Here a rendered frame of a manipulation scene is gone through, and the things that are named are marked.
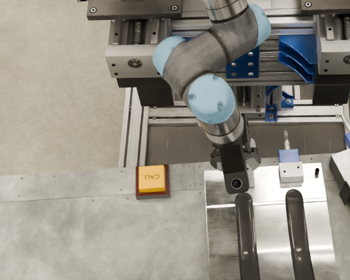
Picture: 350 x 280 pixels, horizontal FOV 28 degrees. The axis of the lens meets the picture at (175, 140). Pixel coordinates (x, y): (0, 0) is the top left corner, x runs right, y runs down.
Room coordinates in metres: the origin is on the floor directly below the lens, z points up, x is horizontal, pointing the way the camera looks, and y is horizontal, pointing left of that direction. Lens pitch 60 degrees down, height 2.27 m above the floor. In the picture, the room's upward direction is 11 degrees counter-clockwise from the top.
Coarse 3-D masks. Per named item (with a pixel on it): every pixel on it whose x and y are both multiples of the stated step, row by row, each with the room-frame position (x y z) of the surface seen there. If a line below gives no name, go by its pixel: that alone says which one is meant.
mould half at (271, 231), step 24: (264, 168) 0.70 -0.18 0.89; (312, 168) 0.67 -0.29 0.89; (216, 192) 0.66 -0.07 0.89; (264, 192) 0.64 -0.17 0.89; (312, 192) 0.62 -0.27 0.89; (216, 216) 0.61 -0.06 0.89; (264, 216) 0.59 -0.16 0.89; (312, 216) 0.56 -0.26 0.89; (216, 240) 0.55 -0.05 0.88; (264, 240) 0.53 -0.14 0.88; (288, 240) 0.52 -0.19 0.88; (312, 240) 0.51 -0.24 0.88; (216, 264) 0.50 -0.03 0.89; (264, 264) 0.48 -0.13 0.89; (288, 264) 0.47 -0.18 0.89; (312, 264) 0.46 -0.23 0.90; (336, 264) 0.45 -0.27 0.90
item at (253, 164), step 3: (252, 138) 0.72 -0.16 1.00; (252, 141) 0.71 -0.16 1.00; (252, 144) 0.70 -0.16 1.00; (255, 144) 0.71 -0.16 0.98; (246, 159) 0.66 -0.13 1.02; (249, 159) 0.66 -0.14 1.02; (252, 159) 0.66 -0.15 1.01; (255, 159) 0.66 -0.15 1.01; (246, 162) 0.66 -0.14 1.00; (249, 162) 0.66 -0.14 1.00; (252, 162) 0.66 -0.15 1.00; (255, 162) 0.66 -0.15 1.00; (249, 165) 0.66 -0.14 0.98; (252, 165) 0.66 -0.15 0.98; (255, 165) 0.66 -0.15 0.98; (258, 165) 0.66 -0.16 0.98; (252, 168) 0.67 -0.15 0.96; (255, 168) 0.67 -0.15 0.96
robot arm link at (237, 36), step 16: (208, 0) 0.83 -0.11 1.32; (224, 0) 0.82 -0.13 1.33; (240, 0) 0.82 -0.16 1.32; (224, 16) 0.80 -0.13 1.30; (240, 16) 0.80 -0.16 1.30; (256, 16) 0.81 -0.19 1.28; (224, 32) 0.79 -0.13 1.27; (240, 32) 0.78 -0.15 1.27; (256, 32) 0.79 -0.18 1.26; (224, 48) 0.76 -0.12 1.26; (240, 48) 0.77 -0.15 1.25
